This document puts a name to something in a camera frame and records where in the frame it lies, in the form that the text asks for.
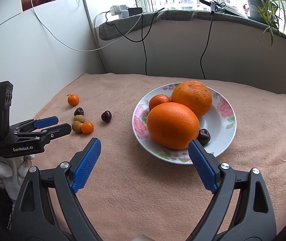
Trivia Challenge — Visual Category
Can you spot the brown kiwi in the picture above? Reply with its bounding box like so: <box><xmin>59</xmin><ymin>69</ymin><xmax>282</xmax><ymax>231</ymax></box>
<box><xmin>72</xmin><ymin>120</ymin><xmax>83</xmax><ymax>133</ymax></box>
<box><xmin>74</xmin><ymin>114</ymin><xmax>85</xmax><ymax>123</ymax></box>

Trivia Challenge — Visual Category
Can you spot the small stemmed mandarin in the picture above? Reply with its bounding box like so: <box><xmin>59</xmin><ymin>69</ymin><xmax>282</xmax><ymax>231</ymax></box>
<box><xmin>67</xmin><ymin>94</ymin><xmax>79</xmax><ymax>107</ymax></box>

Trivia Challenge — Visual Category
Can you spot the small orange kumquat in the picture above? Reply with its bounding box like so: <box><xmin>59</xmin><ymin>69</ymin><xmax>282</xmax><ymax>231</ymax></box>
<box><xmin>81</xmin><ymin>122</ymin><xmax>95</xmax><ymax>134</ymax></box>

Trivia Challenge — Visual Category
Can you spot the dark red cherry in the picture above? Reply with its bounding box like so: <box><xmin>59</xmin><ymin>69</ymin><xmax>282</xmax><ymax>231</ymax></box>
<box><xmin>101</xmin><ymin>110</ymin><xmax>112</xmax><ymax>123</ymax></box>

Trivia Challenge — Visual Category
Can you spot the mandarin with stem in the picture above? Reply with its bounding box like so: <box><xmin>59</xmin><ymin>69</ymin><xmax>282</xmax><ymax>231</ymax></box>
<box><xmin>148</xmin><ymin>94</ymin><xmax>171</xmax><ymax>110</ymax></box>

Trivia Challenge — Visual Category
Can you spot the left hand white glove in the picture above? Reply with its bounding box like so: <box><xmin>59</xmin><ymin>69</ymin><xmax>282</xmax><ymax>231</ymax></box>
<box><xmin>0</xmin><ymin>154</ymin><xmax>35</xmax><ymax>202</ymax></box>

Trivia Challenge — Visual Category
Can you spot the floral white plate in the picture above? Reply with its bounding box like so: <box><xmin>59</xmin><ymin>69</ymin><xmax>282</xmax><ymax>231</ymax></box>
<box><xmin>131</xmin><ymin>83</ymin><xmax>237</xmax><ymax>165</ymax></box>

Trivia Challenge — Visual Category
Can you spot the large orange front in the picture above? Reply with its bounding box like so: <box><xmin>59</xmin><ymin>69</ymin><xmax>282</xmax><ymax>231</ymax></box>
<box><xmin>147</xmin><ymin>102</ymin><xmax>199</xmax><ymax>150</ymax></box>

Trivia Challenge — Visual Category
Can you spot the large orange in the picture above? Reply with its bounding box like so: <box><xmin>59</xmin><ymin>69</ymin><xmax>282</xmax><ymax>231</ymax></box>
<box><xmin>147</xmin><ymin>102</ymin><xmax>199</xmax><ymax>150</ymax></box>
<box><xmin>171</xmin><ymin>81</ymin><xmax>212</xmax><ymax>118</ymax></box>

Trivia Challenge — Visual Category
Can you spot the dark green sill cloth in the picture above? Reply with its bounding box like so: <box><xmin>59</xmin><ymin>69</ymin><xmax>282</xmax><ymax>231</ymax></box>
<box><xmin>98</xmin><ymin>9</ymin><xmax>286</xmax><ymax>51</ymax></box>

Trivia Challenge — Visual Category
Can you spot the large orange rear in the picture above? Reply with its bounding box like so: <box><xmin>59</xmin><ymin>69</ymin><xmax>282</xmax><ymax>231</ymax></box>
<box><xmin>171</xmin><ymin>81</ymin><xmax>212</xmax><ymax>118</ymax></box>

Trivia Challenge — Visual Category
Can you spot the white power strip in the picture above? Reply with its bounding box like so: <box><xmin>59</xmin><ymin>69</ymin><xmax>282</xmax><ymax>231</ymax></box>
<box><xmin>110</xmin><ymin>5</ymin><xmax>129</xmax><ymax>19</ymax></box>

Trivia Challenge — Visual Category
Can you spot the black device on sill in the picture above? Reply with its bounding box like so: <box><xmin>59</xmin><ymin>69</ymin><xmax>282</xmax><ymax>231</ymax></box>
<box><xmin>199</xmin><ymin>0</ymin><xmax>244</xmax><ymax>17</ymax></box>

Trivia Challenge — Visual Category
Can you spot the potted spider plant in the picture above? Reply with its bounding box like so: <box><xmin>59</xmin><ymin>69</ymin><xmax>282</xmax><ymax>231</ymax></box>
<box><xmin>247</xmin><ymin>0</ymin><xmax>286</xmax><ymax>46</ymax></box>

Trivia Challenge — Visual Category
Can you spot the black camera box left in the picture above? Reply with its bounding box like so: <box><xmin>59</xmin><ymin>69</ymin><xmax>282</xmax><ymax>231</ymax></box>
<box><xmin>0</xmin><ymin>81</ymin><xmax>13</xmax><ymax>142</ymax></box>

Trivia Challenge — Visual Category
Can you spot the white cable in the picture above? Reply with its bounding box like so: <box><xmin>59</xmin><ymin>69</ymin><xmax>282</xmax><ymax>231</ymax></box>
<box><xmin>29</xmin><ymin>0</ymin><xmax>150</xmax><ymax>53</ymax></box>

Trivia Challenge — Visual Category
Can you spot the black cable left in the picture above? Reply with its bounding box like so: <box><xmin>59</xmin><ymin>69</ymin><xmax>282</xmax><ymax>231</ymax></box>
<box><xmin>104</xmin><ymin>7</ymin><xmax>166</xmax><ymax>76</ymax></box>

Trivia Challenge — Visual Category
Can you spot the black cable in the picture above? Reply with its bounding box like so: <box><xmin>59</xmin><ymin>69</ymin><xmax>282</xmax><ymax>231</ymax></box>
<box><xmin>104</xmin><ymin>7</ymin><xmax>166</xmax><ymax>76</ymax></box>
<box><xmin>199</xmin><ymin>10</ymin><xmax>214</xmax><ymax>80</ymax></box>

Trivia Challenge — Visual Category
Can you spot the black cable right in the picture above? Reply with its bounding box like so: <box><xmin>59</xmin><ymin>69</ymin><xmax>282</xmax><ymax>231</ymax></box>
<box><xmin>199</xmin><ymin>10</ymin><xmax>214</xmax><ymax>80</ymax></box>

